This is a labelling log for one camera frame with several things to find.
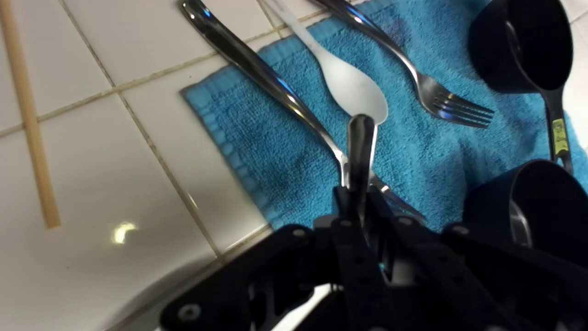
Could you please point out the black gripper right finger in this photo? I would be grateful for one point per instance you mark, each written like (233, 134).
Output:
(477, 281)

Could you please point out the white plastic spoon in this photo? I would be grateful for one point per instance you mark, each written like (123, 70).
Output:
(354, 88)

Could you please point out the wooden chopstick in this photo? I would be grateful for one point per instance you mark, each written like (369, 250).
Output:
(29, 121)

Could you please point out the blue towel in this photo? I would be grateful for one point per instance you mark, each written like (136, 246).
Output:
(268, 139)

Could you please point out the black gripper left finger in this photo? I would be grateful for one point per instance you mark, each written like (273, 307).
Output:
(275, 276)

